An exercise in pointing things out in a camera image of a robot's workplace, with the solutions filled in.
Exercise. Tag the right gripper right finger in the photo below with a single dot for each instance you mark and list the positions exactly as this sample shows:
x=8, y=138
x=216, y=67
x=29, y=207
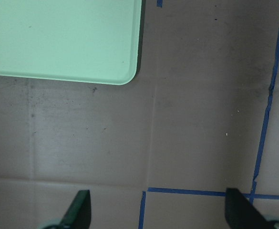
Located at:
x=240, y=214

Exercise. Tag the light green plastic tray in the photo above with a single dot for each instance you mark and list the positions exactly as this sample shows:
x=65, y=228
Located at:
x=89, y=41

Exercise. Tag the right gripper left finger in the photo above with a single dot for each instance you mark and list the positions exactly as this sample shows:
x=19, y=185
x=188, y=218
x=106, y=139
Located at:
x=79, y=213

